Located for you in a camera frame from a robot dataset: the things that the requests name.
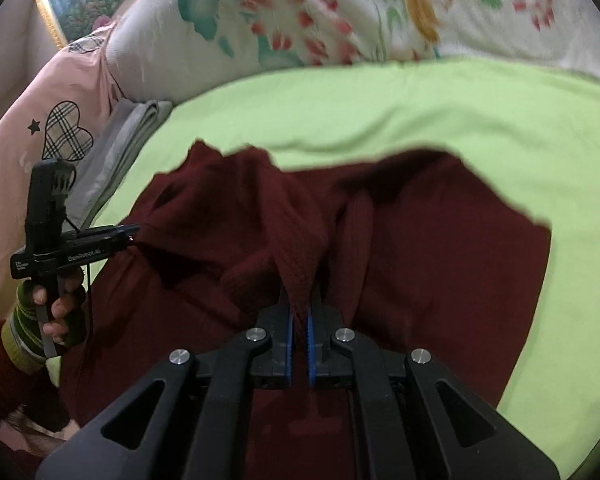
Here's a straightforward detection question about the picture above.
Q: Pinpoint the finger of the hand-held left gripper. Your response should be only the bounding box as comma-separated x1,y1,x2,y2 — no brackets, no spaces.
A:
80,223,143,249

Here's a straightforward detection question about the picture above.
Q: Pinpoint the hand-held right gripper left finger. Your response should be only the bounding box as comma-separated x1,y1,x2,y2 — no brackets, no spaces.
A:
35,287,295,480

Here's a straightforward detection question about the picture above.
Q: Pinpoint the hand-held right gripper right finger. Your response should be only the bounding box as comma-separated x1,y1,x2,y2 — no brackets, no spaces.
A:
306,285,561,480

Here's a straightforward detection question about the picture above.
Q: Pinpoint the dark red sweater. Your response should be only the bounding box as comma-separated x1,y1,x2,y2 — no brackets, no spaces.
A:
60,141,552,480

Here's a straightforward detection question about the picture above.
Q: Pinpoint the person's left forearm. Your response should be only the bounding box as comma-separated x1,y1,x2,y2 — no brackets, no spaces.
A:
0,280,63,428

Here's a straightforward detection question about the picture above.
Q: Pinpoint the person's left hand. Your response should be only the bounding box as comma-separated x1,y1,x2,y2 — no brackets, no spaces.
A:
30,271,88,348

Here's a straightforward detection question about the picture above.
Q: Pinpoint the grey folded cloth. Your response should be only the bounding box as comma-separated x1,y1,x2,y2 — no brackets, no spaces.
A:
67,99,173,228

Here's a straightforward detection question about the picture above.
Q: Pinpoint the pink duvet with plaid hearts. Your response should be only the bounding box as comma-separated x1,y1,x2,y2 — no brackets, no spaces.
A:
0,25,126,331

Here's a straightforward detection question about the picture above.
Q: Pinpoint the white floral pillow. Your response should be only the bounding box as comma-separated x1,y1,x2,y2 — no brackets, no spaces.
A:
105,0,600,106

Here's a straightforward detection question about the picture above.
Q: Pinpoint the gold framed landscape painting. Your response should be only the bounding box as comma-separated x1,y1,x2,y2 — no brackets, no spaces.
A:
34,0,166,51

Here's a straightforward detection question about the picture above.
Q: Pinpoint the light green bed sheet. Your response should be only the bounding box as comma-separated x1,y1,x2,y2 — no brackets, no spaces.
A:
45,57,600,480

